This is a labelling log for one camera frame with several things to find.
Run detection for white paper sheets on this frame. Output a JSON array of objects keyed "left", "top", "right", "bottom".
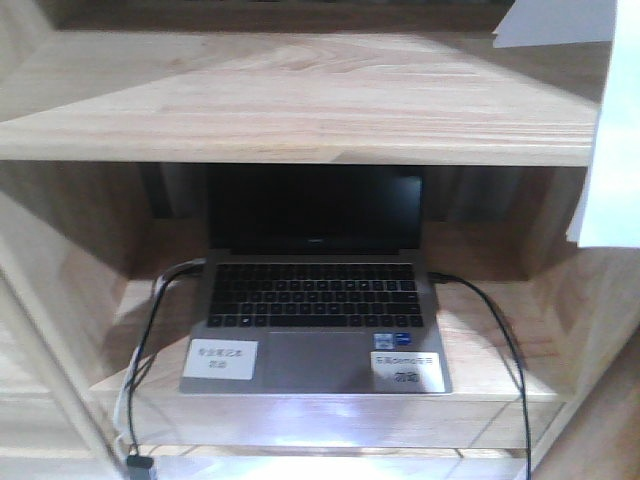
[{"left": 493, "top": 0, "right": 640, "bottom": 251}]

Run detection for silver laptop black keyboard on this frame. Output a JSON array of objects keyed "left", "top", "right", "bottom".
[{"left": 180, "top": 164, "right": 452, "bottom": 395}]

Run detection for blue intel stickers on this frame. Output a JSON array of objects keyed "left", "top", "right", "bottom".
[{"left": 372, "top": 332, "right": 414, "bottom": 351}]

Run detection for white label sticker right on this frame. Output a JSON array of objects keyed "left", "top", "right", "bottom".
[{"left": 370, "top": 351, "right": 449, "bottom": 394}]

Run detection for white label sticker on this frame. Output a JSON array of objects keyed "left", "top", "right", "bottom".
[
  {"left": 183, "top": 339, "right": 259, "bottom": 381},
  {"left": 370, "top": 351, "right": 449, "bottom": 394}
]

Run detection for white label sticker left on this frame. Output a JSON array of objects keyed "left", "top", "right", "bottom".
[{"left": 183, "top": 339, "right": 259, "bottom": 381}]

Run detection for wooden shelf unit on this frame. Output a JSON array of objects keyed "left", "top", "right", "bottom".
[{"left": 1, "top": 1, "right": 639, "bottom": 479}]

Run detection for white cable left of laptop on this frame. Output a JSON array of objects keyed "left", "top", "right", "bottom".
[{"left": 112, "top": 259, "right": 201, "bottom": 451}]

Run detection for black cable right of laptop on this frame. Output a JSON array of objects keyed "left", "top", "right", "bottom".
[{"left": 433, "top": 271, "right": 534, "bottom": 480}]

